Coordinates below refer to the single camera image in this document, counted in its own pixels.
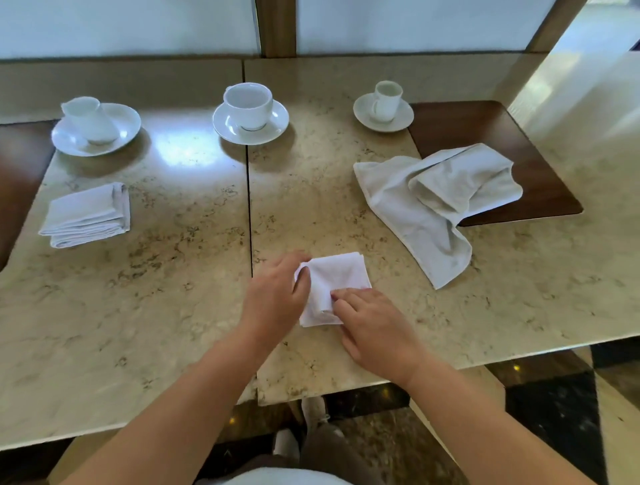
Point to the person's left hand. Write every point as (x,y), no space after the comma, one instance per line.
(272,295)

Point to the folded white napkin stack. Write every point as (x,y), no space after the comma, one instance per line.
(87,216)

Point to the person's left forearm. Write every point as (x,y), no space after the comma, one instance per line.
(165,414)

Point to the white milk jug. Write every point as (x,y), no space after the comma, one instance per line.
(90,120)

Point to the person's right thumb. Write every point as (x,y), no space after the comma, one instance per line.
(338,312)

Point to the person's right hand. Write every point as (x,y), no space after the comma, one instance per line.
(377,332)

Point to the person's white shirt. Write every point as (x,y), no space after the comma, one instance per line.
(272,477)

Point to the brown wooden window post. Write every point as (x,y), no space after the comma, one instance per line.
(275,27)

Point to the crumpled white cloth towel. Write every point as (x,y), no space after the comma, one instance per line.
(440,200)

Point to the small white saucer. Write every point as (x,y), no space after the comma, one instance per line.
(362,112)

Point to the person's brown trousers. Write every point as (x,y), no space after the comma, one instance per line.
(335,457)

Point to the small white napkin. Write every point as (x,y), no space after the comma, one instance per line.
(337,285)

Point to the wide white teacup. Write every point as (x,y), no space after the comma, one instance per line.
(248,105)

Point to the dark brown wooden placemat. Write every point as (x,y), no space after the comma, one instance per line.
(525,155)

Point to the large white saucer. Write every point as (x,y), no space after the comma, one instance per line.
(122,122)

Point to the small white espresso cup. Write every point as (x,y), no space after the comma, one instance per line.
(387,102)

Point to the person's left thumb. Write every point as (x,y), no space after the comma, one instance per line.
(303,290)

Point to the medium white saucer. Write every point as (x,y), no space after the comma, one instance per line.
(225,127)

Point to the person's right forearm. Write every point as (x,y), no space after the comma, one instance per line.
(495,429)

